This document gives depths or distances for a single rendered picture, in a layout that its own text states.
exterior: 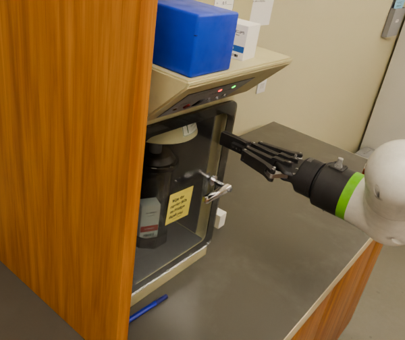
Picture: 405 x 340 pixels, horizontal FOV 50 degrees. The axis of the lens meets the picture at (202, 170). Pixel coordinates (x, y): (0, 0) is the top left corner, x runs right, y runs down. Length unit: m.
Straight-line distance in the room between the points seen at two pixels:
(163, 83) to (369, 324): 2.15
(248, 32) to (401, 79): 3.02
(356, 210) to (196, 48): 0.40
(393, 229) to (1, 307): 0.80
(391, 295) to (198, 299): 1.94
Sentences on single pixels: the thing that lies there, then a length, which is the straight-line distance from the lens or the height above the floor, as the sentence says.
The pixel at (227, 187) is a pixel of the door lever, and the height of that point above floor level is 1.21.
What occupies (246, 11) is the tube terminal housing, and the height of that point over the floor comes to 1.57.
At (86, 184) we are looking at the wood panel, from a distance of 0.75.
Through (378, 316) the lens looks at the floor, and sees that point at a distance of 2.71.
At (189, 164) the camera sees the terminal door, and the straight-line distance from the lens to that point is 0.91.
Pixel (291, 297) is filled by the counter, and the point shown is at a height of 0.94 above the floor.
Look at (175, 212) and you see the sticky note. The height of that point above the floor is 1.16.
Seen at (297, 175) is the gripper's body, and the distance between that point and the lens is 0.85.
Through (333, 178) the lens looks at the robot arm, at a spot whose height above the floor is 1.34.
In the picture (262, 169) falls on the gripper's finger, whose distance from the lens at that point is 0.87.
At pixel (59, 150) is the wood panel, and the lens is 0.78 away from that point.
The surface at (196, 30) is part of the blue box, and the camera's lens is 0.64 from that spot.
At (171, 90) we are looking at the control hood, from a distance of 0.66.
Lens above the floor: 1.70
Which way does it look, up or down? 28 degrees down
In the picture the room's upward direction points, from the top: 9 degrees clockwise
